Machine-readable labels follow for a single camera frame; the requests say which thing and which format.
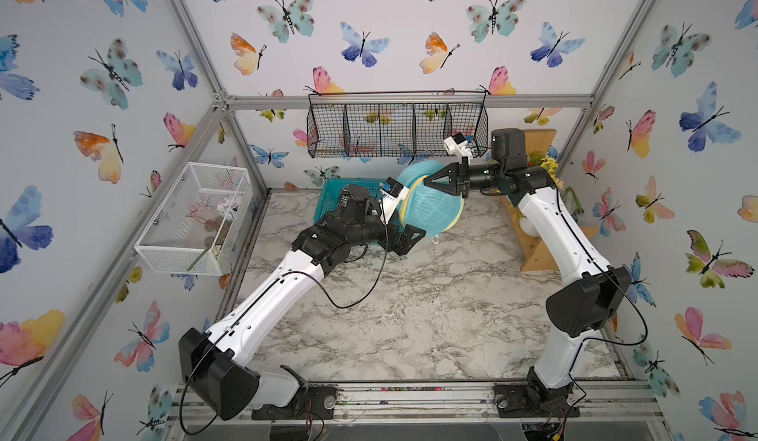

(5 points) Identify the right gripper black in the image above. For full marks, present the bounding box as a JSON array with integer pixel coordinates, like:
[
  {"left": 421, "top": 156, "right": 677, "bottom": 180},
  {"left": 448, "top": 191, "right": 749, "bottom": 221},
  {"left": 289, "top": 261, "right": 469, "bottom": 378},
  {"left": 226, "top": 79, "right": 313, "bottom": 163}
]
[{"left": 425, "top": 160, "right": 509, "bottom": 199}]

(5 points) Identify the teal mesh laundry bag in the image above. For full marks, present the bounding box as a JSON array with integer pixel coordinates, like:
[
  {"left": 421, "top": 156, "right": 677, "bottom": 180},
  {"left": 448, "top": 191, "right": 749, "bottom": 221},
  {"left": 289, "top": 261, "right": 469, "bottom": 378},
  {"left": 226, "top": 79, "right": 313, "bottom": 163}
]
[{"left": 397, "top": 160, "right": 464, "bottom": 239}]

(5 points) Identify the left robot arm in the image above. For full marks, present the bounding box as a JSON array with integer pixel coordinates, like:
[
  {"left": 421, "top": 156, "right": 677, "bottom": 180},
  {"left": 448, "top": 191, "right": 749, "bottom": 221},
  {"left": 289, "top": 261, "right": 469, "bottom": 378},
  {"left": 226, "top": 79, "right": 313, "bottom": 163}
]
[{"left": 179, "top": 178, "right": 426, "bottom": 420}]

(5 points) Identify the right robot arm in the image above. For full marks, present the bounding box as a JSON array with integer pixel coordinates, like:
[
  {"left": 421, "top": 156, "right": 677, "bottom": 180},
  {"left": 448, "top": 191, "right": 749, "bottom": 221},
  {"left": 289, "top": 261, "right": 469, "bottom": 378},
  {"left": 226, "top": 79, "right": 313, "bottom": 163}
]
[{"left": 424, "top": 128, "right": 632, "bottom": 394}]

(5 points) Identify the small white flower pot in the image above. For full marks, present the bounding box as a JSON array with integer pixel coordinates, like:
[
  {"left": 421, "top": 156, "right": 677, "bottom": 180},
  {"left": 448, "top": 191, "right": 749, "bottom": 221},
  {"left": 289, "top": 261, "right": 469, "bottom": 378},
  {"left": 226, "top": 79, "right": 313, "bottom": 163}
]
[{"left": 519, "top": 155, "right": 567, "bottom": 240}]

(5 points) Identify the teal plastic basket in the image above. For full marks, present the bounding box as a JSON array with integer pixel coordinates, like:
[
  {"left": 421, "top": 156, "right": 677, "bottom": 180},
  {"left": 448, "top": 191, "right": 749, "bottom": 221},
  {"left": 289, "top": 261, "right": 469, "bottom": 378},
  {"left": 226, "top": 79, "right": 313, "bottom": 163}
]
[{"left": 312, "top": 178, "right": 392, "bottom": 223}]

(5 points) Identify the wooden shelf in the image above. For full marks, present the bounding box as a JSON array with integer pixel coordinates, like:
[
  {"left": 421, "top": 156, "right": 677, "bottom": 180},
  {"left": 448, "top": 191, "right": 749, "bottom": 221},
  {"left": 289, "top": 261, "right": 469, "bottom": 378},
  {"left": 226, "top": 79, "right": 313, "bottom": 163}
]
[{"left": 503, "top": 130, "right": 609, "bottom": 283}]

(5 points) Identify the green framed small sign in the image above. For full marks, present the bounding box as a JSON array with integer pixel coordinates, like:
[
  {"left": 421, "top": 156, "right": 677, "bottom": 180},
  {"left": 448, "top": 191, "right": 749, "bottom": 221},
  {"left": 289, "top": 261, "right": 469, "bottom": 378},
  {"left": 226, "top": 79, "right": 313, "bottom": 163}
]
[{"left": 562, "top": 186, "right": 584, "bottom": 222}]

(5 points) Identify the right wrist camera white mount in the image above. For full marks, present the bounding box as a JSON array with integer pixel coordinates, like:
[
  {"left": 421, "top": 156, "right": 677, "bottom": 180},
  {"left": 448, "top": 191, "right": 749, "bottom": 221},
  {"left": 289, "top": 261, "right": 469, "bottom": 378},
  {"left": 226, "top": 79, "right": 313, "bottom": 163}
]
[{"left": 443, "top": 133, "right": 474, "bottom": 161}]

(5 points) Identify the black wire wall basket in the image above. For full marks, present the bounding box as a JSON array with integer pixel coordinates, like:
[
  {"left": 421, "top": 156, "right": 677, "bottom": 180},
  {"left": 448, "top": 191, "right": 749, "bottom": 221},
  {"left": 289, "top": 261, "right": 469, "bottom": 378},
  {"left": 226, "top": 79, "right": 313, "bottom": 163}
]
[{"left": 301, "top": 90, "right": 490, "bottom": 165}]

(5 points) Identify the aluminium front rail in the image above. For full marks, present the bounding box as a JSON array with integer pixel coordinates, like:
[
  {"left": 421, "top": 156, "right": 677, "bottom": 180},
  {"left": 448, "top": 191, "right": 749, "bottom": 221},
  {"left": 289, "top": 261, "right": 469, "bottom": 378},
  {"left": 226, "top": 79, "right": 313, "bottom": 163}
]
[{"left": 167, "top": 380, "right": 665, "bottom": 425}]

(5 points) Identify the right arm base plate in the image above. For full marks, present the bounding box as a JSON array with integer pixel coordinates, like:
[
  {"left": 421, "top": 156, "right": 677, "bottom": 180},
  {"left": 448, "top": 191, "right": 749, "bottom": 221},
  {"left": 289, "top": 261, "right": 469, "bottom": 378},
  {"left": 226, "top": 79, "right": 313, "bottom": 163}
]
[{"left": 493, "top": 384, "right": 580, "bottom": 418}]

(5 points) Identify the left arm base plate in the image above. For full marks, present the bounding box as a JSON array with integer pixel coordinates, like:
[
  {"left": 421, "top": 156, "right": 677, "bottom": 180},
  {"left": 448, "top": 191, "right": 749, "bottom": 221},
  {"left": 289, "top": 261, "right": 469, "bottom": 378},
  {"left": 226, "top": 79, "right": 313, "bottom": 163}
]
[{"left": 252, "top": 386, "right": 337, "bottom": 421}]

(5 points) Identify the white mesh wall box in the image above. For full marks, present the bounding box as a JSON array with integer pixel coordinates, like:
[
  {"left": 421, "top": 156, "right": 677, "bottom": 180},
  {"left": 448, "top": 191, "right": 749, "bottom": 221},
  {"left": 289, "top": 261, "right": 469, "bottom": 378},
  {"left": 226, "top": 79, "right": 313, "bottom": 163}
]
[{"left": 134, "top": 162, "right": 254, "bottom": 276}]

